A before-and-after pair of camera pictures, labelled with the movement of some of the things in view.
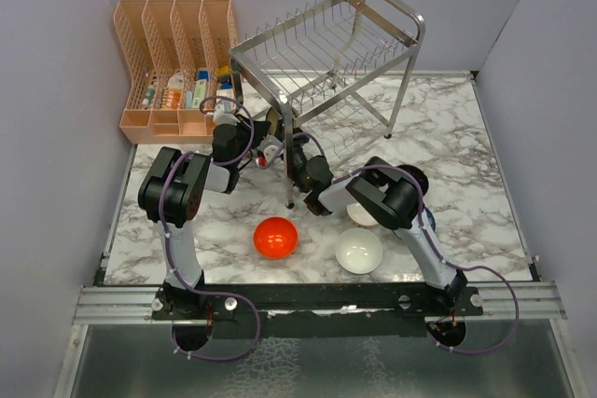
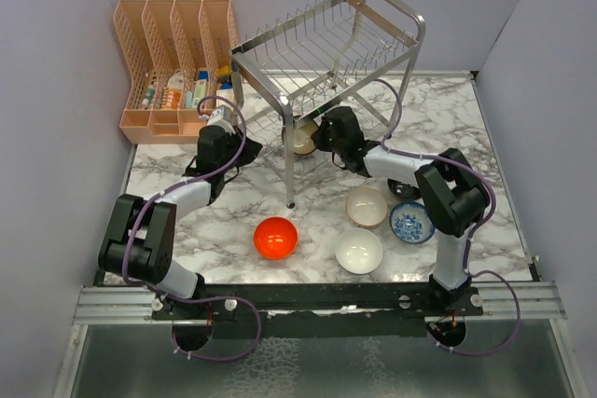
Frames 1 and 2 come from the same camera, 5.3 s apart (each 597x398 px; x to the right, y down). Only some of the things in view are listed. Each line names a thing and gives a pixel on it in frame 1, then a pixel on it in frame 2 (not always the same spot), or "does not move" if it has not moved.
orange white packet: [173, 91] does not move
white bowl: [358, 251] does not move
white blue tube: [201, 88] does not move
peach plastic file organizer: [173, 52] does not move
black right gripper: [300, 144] -> [318, 135]
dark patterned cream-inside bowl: [274, 124] -> [303, 129]
